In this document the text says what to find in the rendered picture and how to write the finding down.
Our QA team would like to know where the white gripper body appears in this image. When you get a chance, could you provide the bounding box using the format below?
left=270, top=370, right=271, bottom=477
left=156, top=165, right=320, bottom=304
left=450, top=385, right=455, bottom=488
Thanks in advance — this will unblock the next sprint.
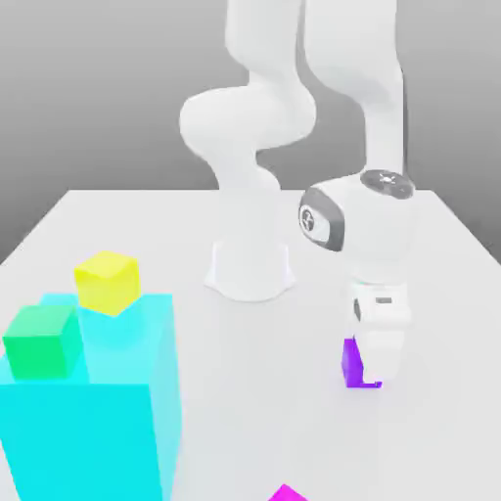
left=352, top=325, right=407, bottom=384

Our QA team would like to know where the small purple cube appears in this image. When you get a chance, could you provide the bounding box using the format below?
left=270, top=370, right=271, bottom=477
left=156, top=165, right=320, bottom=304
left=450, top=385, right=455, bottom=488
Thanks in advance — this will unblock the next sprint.
left=341, top=338, right=384, bottom=389

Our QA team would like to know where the small magenta cube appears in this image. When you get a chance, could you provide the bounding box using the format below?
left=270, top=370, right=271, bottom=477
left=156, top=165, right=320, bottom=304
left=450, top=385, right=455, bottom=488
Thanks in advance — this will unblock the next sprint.
left=267, top=482, right=309, bottom=501

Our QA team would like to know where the small yellow cube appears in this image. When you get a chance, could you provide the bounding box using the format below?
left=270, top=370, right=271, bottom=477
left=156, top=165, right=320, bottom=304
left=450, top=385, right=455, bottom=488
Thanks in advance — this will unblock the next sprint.
left=73, top=250, right=142, bottom=318

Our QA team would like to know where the small green cube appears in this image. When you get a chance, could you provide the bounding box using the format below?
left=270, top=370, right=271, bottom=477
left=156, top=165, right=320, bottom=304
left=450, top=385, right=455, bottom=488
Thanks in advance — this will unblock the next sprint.
left=1, top=304, right=84, bottom=382

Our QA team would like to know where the large cyan box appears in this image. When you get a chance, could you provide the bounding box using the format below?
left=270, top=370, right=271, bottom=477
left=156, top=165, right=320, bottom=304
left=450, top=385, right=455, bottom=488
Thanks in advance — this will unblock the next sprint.
left=0, top=292, right=184, bottom=501

